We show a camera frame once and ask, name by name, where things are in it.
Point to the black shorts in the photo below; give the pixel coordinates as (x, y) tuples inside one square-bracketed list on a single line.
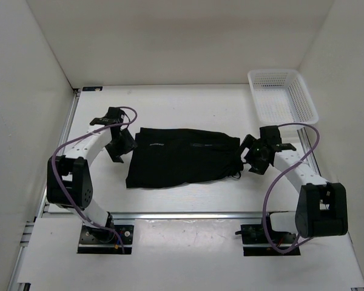
[(167, 158)]

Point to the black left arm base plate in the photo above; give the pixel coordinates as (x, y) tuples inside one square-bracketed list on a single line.
[(95, 241)]

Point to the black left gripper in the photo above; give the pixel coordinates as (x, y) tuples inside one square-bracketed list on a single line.
[(129, 145)]

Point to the left aluminium side rail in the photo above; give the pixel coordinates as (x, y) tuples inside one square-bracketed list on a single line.
[(41, 207)]

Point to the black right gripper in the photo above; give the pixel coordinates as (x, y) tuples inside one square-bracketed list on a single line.
[(257, 167)]

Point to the white perforated plastic basket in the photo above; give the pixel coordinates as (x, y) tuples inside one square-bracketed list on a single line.
[(280, 97)]

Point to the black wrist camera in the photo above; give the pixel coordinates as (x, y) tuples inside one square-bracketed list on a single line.
[(270, 135), (115, 114)]

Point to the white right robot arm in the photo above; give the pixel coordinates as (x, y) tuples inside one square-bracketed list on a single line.
[(321, 208)]

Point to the aluminium table edge rail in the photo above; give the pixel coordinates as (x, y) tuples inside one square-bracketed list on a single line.
[(66, 213)]

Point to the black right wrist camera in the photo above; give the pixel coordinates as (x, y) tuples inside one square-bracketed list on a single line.
[(270, 135)]

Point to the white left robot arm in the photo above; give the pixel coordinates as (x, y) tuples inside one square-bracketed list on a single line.
[(69, 184)]

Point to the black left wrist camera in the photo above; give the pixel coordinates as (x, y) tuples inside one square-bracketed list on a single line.
[(115, 114)]

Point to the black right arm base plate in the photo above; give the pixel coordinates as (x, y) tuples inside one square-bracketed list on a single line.
[(256, 244)]

